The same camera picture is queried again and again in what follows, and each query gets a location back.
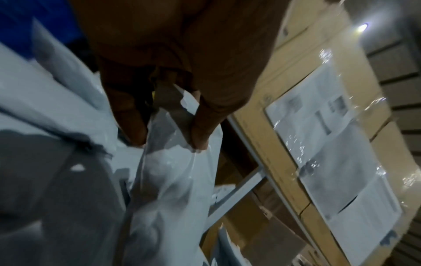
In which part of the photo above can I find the person's left hand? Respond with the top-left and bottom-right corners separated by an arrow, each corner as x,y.
69,0 -> 290,152

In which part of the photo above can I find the blue plastic crate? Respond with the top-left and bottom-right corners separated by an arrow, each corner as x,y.
0,0 -> 83,59

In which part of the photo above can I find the white mailer bag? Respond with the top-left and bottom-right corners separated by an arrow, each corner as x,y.
121,85 -> 225,266

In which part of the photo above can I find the pile of grey mailer bags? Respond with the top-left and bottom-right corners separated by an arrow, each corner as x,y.
0,21 -> 149,266

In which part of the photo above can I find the white printed paper sheet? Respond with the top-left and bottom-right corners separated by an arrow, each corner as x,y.
327,174 -> 403,266
299,122 -> 385,219
265,62 -> 369,167

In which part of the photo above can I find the white metal shelf leg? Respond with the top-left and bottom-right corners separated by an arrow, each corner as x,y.
204,117 -> 317,266

